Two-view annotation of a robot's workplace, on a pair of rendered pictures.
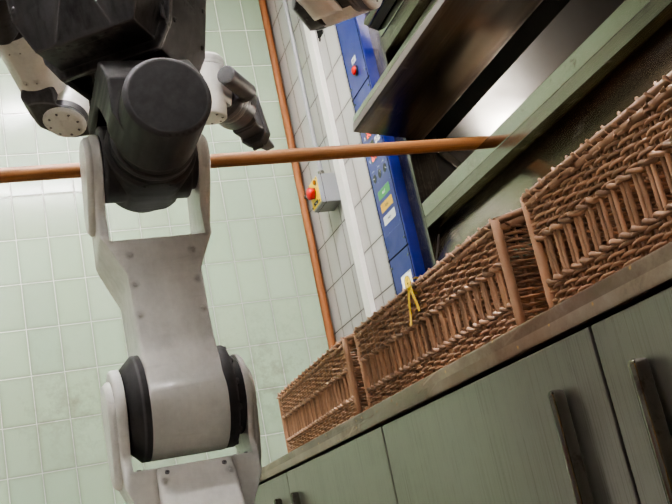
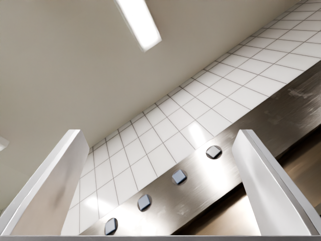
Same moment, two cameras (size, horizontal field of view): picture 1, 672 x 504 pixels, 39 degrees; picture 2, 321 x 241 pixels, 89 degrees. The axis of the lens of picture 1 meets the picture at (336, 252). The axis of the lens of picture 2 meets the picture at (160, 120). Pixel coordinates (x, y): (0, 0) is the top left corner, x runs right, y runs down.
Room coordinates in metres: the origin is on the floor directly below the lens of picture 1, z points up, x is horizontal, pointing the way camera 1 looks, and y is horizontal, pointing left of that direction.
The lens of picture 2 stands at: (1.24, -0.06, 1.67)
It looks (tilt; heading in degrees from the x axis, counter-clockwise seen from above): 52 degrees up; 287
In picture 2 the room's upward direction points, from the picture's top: 38 degrees counter-clockwise
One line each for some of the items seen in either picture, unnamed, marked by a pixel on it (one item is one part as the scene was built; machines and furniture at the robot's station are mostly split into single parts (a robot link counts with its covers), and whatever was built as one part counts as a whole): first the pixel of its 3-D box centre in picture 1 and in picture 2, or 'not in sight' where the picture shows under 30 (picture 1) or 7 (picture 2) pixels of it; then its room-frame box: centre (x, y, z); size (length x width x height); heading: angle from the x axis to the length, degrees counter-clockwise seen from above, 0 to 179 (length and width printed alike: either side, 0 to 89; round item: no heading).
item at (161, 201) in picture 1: (147, 161); not in sight; (1.28, 0.24, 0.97); 0.14 x 0.13 x 0.12; 112
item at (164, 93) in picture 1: (149, 123); not in sight; (1.22, 0.22, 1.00); 0.28 x 0.13 x 0.18; 22
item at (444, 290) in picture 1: (548, 276); not in sight; (1.47, -0.32, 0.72); 0.56 x 0.49 x 0.28; 21
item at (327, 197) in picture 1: (324, 192); not in sight; (2.96, 0.00, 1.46); 0.10 x 0.07 x 0.10; 20
